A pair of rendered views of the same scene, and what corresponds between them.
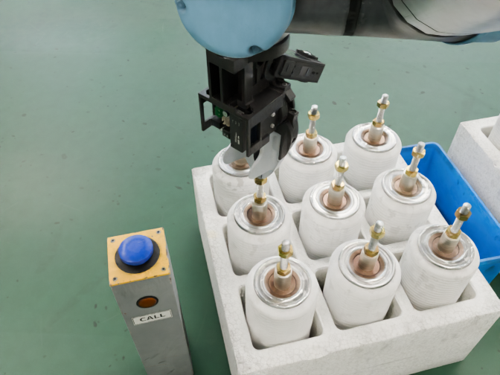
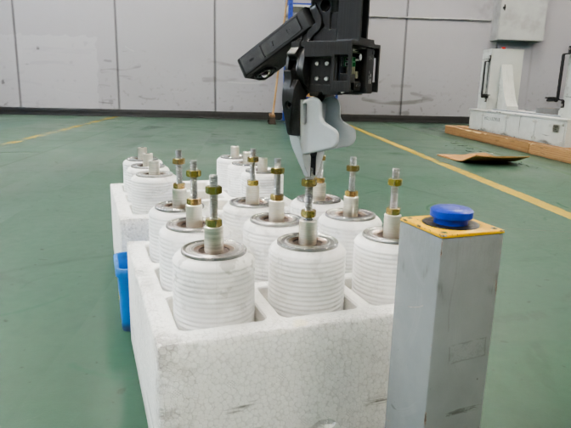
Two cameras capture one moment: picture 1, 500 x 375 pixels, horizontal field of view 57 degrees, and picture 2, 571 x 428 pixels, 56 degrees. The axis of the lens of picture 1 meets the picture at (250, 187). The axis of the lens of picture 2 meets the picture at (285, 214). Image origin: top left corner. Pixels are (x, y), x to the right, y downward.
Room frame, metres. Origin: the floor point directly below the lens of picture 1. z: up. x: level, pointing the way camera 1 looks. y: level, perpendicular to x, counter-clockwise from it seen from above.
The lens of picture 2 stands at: (0.54, 0.62, 0.44)
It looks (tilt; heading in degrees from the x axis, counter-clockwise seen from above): 13 degrees down; 263
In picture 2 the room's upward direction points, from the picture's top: 1 degrees clockwise
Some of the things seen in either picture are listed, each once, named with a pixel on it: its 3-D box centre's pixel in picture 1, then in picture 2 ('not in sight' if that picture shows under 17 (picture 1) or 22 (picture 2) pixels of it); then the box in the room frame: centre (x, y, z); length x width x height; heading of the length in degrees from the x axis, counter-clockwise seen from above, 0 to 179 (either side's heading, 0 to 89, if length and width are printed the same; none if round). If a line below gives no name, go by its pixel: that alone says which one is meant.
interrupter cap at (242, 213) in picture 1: (259, 214); (307, 242); (0.43, -0.01, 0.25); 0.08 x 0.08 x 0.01
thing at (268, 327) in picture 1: (279, 315); (386, 301); (0.32, -0.04, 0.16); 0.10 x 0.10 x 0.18
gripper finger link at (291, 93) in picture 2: not in sight; (299, 96); (0.45, 0.00, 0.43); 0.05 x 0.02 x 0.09; 50
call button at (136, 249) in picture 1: (136, 251); (450, 217); (0.32, 0.14, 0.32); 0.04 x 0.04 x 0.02
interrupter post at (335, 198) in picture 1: (335, 194); (276, 211); (0.46, -0.13, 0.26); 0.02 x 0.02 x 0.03
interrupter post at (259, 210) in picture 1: (259, 208); (308, 232); (0.43, -0.01, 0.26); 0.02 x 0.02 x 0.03
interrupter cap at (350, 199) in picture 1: (334, 200); (276, 220); (0.46, -0.13, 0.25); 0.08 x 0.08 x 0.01
